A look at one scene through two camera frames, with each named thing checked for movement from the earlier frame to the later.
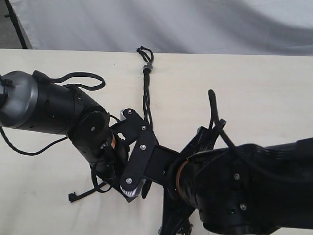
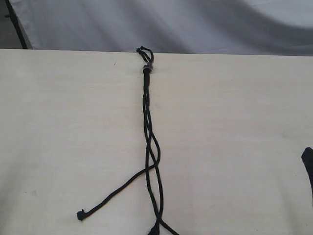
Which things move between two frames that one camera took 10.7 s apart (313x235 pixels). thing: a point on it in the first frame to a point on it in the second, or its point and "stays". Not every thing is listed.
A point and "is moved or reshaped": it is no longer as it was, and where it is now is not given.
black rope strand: x=146 y=89 is moved or reshaped
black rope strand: x=73 y=196 to x=148 y=56
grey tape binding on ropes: x=148 y=65 stays
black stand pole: x=16 y=29 stays
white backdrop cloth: x=217 y=27 stays
